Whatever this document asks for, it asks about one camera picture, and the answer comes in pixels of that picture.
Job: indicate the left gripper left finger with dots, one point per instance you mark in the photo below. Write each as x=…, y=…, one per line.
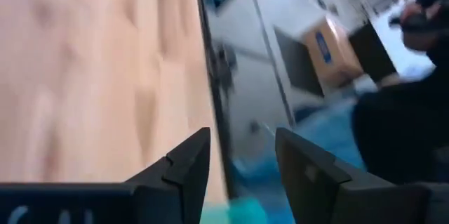
x=168, y=199

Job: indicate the cardboard box blue label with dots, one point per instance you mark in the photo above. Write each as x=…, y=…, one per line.
x=336, y=59

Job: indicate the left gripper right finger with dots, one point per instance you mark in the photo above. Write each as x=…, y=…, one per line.
x=322, y=199

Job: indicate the person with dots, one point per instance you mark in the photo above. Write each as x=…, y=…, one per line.
x=396, y=129

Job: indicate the blue floor mat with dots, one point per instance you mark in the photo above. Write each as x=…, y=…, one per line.
x=326, y=136

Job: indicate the black equipment case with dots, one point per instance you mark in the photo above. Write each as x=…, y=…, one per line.
x=372, y=52

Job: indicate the black flat panel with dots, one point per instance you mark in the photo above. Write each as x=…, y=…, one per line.
x=301, y=66

